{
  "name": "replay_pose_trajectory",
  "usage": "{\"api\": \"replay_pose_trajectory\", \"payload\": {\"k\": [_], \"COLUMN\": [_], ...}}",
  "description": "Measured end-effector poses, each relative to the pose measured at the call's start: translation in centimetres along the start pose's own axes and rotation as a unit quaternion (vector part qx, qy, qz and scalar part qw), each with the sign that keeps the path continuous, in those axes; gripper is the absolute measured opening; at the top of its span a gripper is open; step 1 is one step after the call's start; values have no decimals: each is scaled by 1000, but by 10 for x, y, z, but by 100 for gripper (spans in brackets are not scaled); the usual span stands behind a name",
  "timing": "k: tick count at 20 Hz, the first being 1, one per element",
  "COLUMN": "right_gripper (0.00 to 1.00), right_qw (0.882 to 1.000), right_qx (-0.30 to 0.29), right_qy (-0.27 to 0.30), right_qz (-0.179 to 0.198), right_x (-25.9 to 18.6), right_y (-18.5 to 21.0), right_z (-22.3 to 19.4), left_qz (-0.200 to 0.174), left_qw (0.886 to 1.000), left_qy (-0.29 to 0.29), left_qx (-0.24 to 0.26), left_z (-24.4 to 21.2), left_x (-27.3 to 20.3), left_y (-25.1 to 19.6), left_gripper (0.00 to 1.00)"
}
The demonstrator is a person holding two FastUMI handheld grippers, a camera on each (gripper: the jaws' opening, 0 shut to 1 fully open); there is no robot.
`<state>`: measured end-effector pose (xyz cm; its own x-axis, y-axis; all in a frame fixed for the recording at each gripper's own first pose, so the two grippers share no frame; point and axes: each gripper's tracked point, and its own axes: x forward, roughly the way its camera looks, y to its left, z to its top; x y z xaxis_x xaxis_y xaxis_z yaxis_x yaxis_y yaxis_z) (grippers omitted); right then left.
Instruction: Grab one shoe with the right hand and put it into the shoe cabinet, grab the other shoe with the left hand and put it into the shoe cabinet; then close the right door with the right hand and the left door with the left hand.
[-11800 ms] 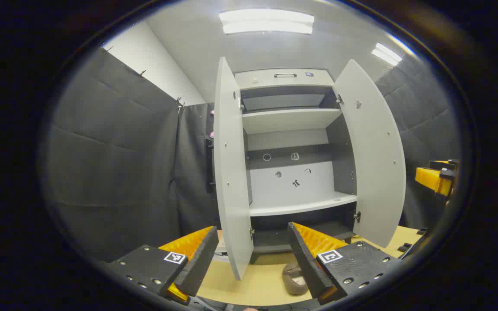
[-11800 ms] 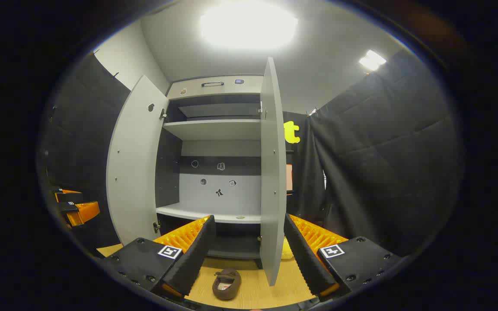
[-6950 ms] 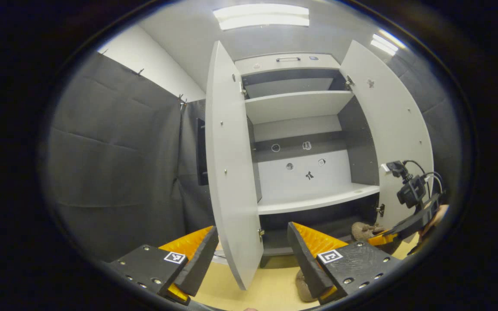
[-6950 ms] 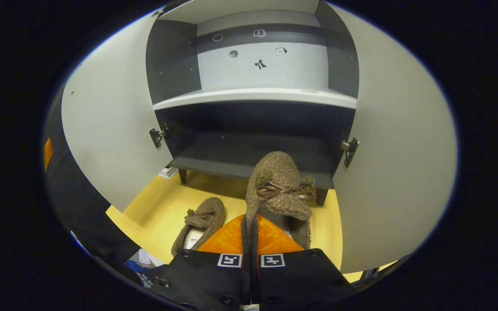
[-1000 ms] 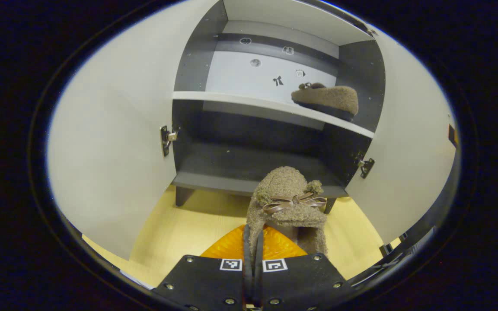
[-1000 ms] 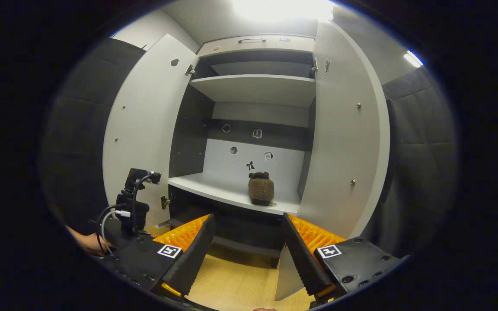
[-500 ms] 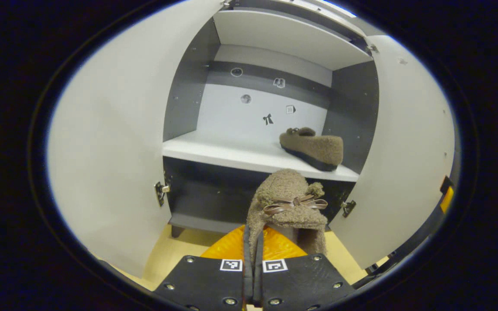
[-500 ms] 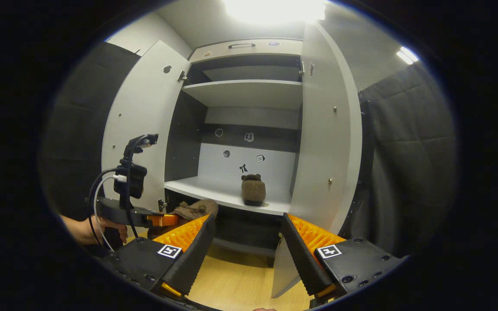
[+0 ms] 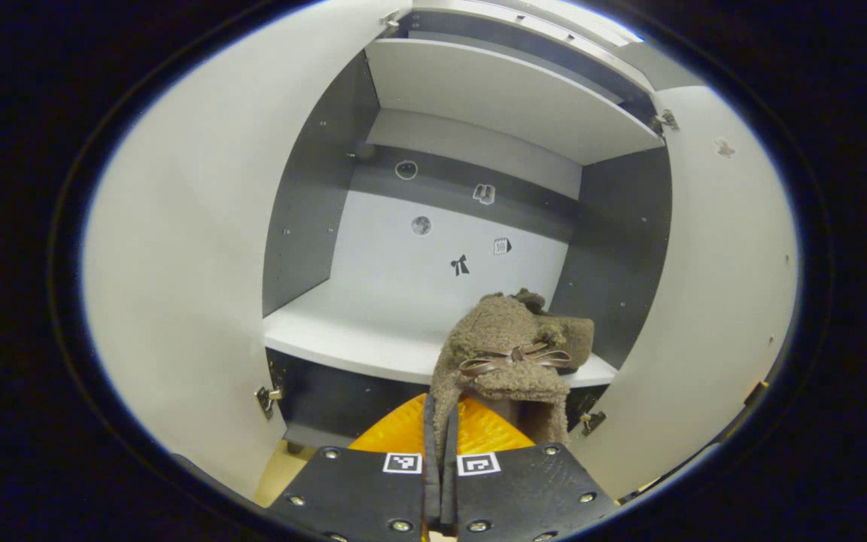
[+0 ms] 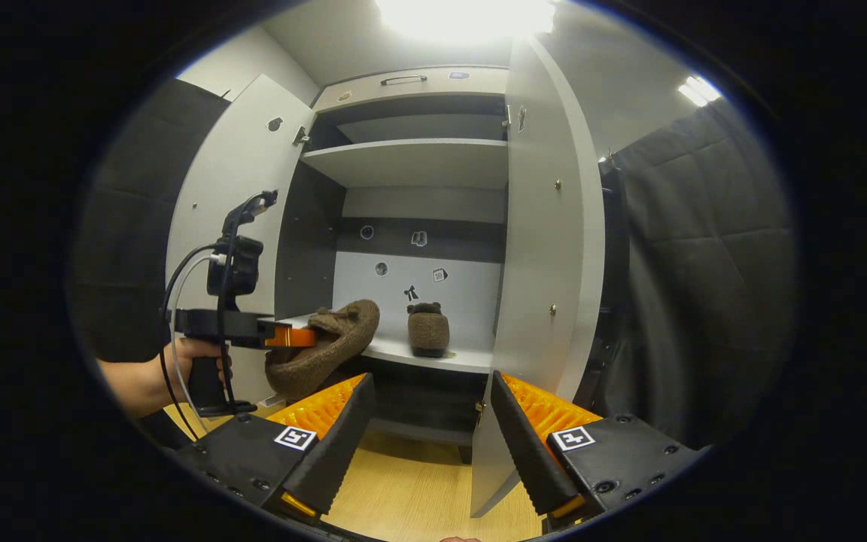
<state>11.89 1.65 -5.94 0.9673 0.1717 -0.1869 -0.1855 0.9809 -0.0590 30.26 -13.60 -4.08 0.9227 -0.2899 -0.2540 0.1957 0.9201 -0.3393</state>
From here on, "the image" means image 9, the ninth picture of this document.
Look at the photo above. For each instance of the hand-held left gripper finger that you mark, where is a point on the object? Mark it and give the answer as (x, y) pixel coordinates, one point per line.
(431, 489)
(450, 489)

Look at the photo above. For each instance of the grey shoe cabinet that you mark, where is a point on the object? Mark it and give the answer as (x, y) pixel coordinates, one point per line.
(403, 301)

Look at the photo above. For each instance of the grey cabinet door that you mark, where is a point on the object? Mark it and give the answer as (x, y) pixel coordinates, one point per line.
(193, 263)
(719, 286)

